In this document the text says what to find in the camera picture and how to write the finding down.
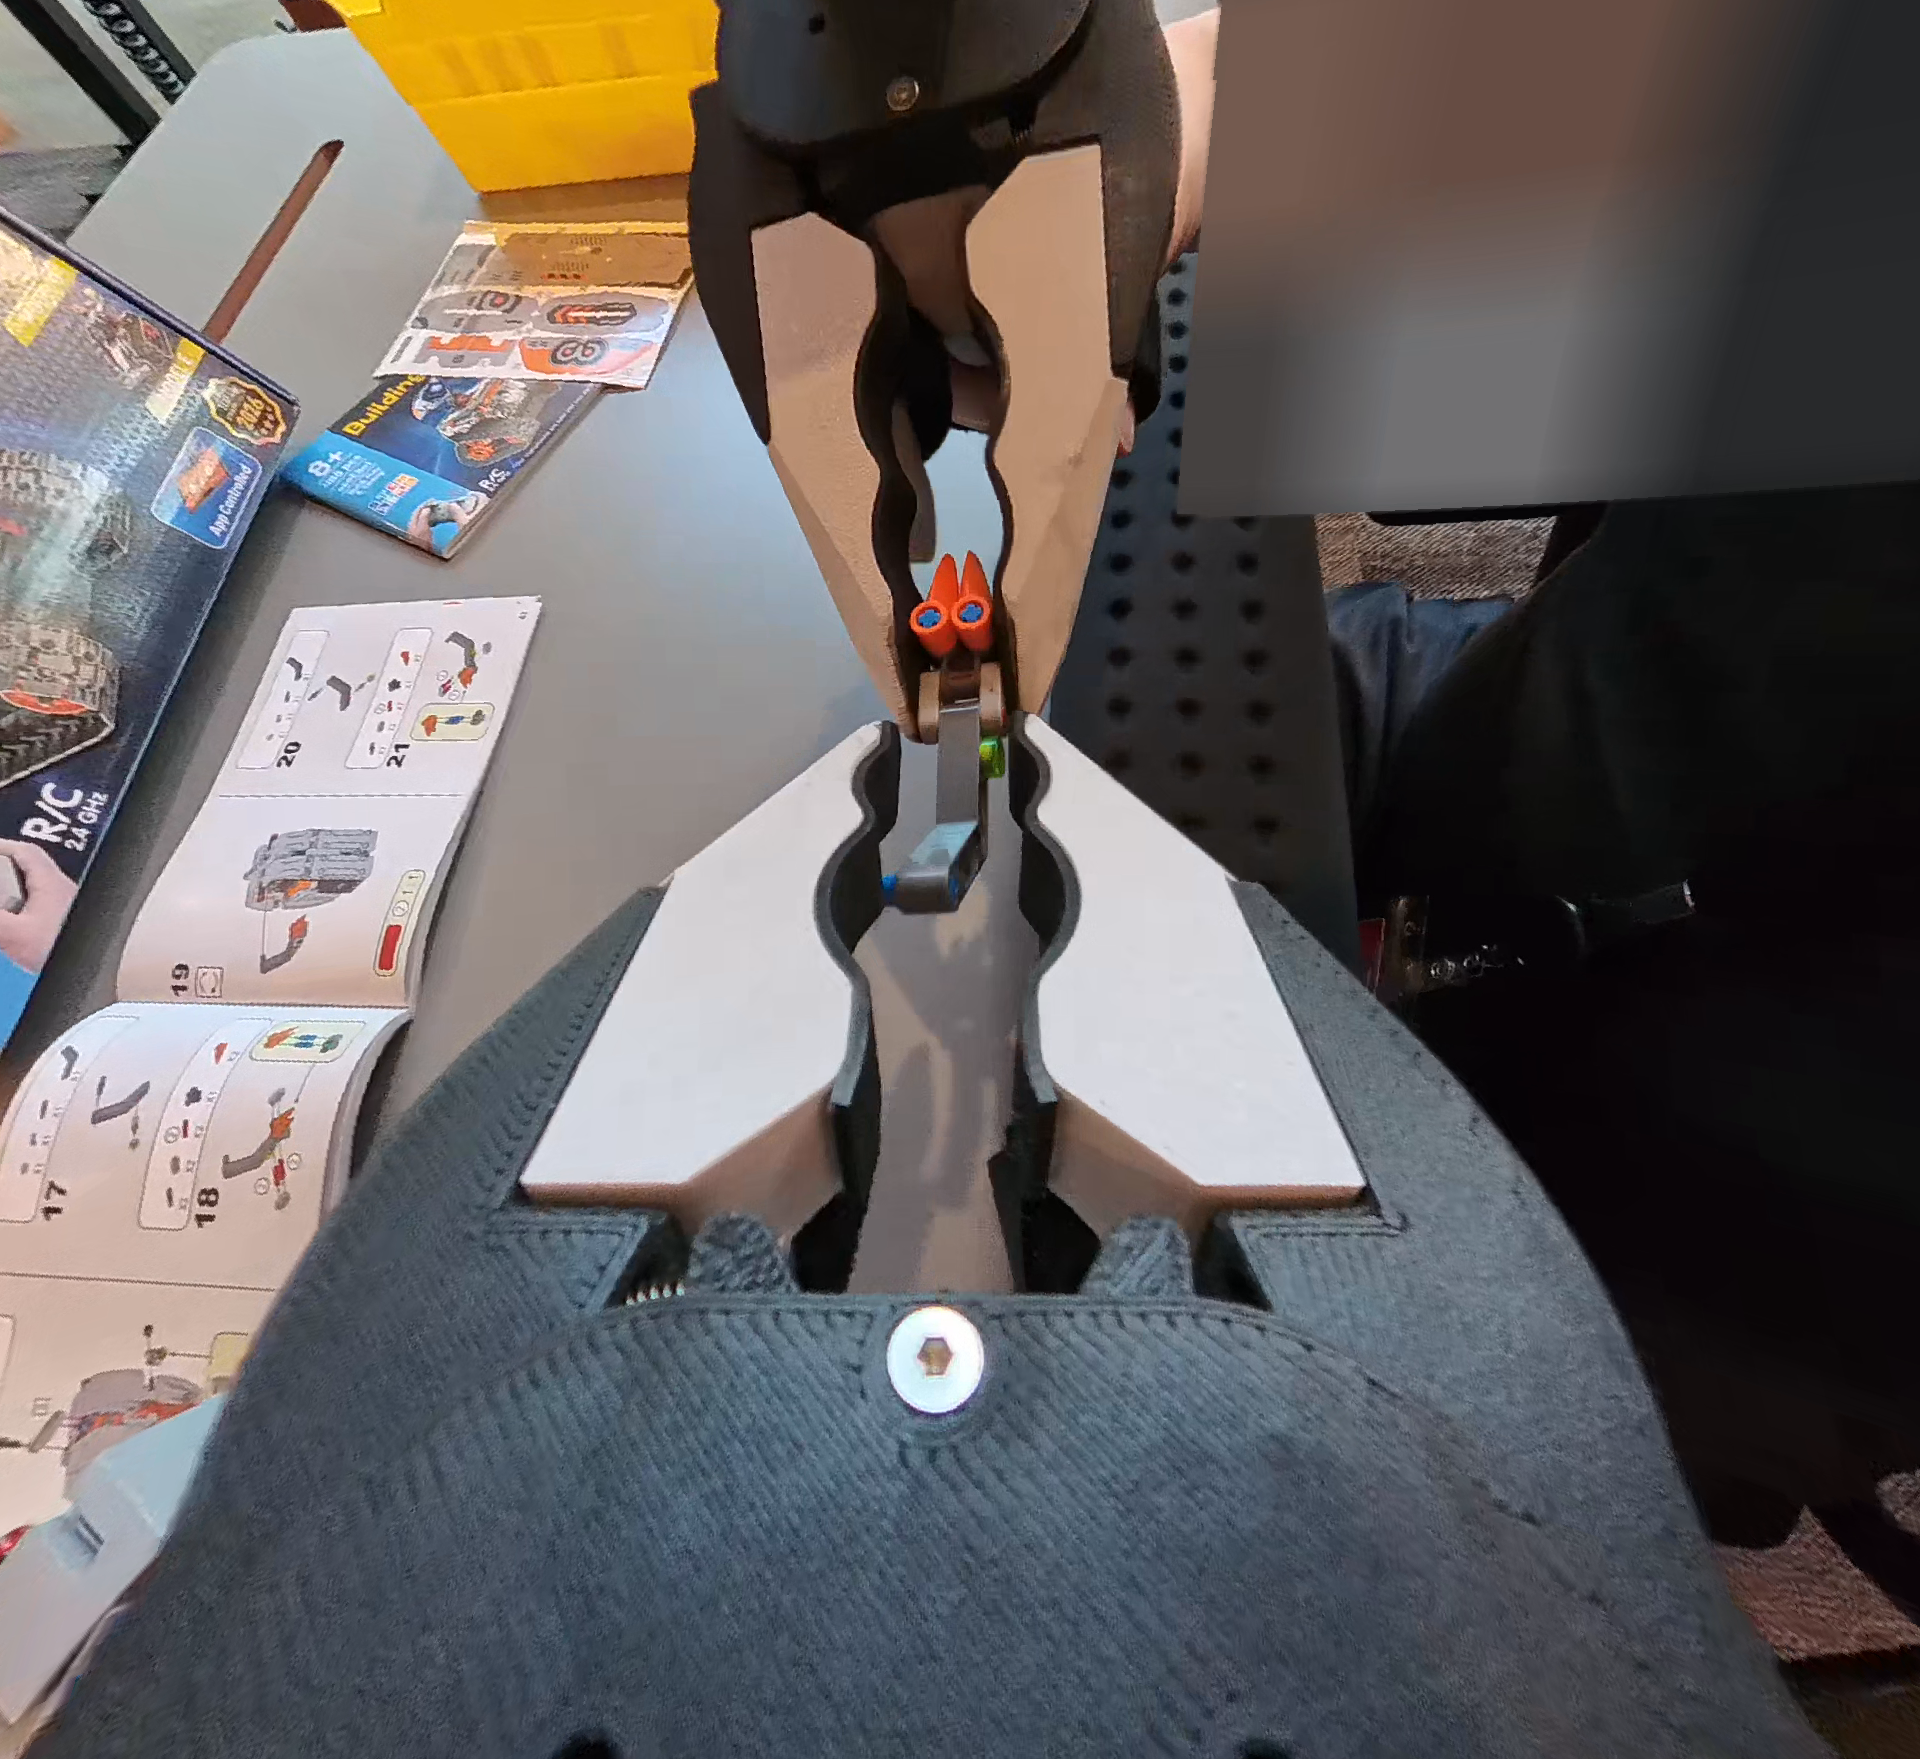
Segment sticker sheet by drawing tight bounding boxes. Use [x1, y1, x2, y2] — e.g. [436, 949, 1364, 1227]
[374, 216, 695, 393]

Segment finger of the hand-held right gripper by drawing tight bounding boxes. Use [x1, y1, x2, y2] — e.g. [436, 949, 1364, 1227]
[960, 128, 1136, 718]
[748, 210, 962, 740]

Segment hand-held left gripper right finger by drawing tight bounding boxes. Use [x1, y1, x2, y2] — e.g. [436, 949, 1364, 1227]
[1016, 714, 1371, 1253]

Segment grey desk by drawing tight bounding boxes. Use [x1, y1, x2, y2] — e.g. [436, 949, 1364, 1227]
[0, 27, 1201, 1296]

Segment blue toy box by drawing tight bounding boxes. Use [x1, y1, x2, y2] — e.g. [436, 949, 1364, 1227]
[0, 208, 300, 1055]

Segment yellow plastic bin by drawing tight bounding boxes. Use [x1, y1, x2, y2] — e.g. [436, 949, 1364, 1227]
[321, 0, 798, 193]

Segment blue cover booklet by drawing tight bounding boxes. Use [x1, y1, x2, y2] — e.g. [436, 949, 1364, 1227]
[278, 373, 602, 560]

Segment black perforated mat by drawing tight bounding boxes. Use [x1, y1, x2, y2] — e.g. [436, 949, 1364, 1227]
[1042, 252, 1357, 985]

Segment open instruction booklet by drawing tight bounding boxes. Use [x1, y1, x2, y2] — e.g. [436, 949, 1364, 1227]
[0, 598, 545, 1535]

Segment grey building block robot body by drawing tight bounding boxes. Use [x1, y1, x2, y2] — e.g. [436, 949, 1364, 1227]
[0, 1391, 228, 1739]

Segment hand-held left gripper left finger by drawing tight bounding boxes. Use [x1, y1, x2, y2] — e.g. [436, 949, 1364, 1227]
[517, 718, 896, 1275]

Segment grey toy arm orange claws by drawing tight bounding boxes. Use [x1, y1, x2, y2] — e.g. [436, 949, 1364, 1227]
[880, 549, 1013, 914]

